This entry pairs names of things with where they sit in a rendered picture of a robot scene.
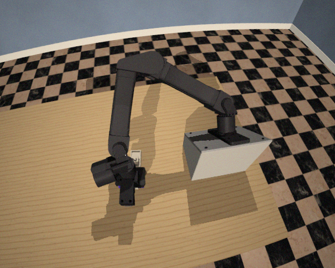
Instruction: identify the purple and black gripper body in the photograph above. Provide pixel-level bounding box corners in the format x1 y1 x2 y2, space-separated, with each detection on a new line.
115 167 145 188

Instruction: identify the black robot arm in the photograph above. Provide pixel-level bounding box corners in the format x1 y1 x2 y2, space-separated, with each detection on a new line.
90 51 250 207

